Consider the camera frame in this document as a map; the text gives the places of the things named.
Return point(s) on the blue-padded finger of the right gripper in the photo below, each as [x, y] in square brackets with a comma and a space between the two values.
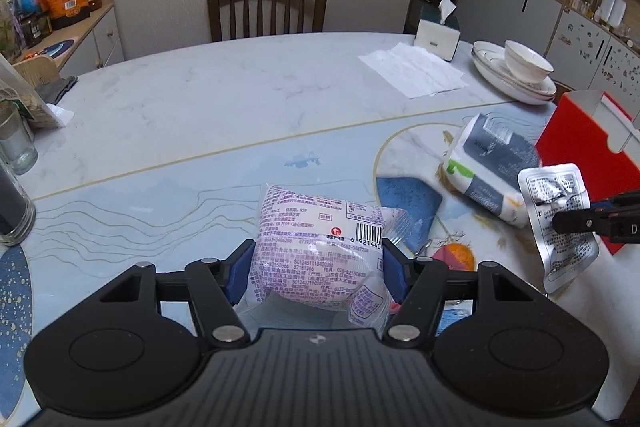
[616, 219]

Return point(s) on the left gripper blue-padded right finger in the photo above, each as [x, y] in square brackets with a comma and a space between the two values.
[419, 287]

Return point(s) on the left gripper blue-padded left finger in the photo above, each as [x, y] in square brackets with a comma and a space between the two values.
[215, 287]

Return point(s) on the silver foil printed sachet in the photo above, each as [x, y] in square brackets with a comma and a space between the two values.
[554, 197]

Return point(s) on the pink printed snack bag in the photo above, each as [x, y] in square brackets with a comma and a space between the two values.
[325, 253]

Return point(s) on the red white cardboard box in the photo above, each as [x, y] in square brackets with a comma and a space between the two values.
[590, 130]

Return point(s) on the white gold-rimmed bowl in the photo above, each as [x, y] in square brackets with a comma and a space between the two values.
[525, 63]

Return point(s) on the glass jar with dark contents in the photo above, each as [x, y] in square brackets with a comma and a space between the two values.
[17, 211]

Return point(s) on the white paper sheet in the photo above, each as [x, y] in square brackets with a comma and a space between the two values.
[414, 72]

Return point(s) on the small drinking glass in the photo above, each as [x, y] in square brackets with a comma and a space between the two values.
[17, 146]

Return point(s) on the green white tissue box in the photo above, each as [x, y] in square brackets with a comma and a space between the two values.
[434, 33]

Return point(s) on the white side cabinet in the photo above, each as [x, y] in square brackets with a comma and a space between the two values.
[98, 43]

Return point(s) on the clear plastic noodle bag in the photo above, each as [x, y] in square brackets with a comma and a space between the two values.
[36, 87]

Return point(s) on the blue round mouse pad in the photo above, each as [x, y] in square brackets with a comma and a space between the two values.
[55, 50]

